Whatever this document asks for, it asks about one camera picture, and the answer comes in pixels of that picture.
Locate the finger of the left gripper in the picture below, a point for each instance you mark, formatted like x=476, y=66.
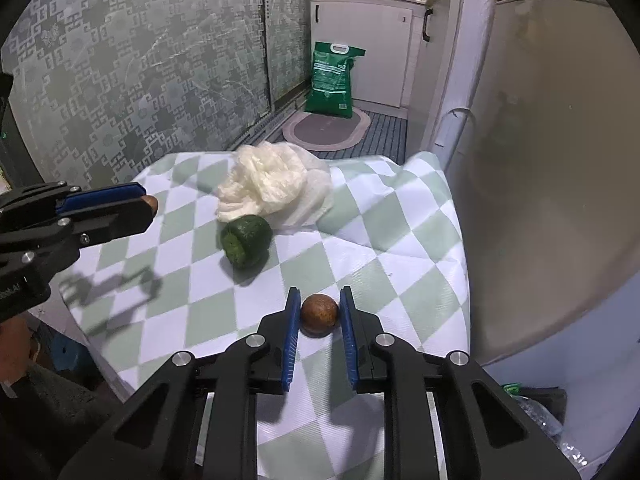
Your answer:
x=102, y=196
x=101, y=224

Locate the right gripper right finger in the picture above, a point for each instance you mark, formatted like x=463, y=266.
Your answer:
x=443, y=414

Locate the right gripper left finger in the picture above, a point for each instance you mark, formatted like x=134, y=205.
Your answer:
x=195, y=418

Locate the green avocado half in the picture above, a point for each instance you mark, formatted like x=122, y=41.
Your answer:
x=246, y=240

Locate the brown round fruit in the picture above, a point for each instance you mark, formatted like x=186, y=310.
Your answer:
x=318, y=315
x=152, y=202

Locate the white plastic bag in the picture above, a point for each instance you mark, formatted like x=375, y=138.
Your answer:
x=280, y=182

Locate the trash bag with bottles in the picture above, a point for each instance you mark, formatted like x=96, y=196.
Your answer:
x=546, y=407

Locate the white kitchen cabinet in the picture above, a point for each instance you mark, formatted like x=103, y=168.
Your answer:
x=423, y=57

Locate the person's left hand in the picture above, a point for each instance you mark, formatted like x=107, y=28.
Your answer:
x=14, y=349

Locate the patterned glass sliding door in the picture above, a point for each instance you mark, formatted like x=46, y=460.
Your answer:
x=100, y=89

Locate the green white checkered tablecloth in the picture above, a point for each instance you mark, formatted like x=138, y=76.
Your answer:
x=392, y=236

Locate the oval grey floor mat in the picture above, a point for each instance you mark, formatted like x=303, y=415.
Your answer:
x=324, y=133

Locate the green rice bag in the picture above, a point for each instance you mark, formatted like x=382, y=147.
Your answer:
x=331, y=87

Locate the silver refrigerator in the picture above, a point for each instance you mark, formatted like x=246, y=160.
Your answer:
x=545, y=175

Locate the striped blue floor rug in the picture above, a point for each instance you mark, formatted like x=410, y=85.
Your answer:
x=386, y=136

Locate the white folded step stool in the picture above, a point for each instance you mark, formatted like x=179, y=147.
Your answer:
x=448, y=132

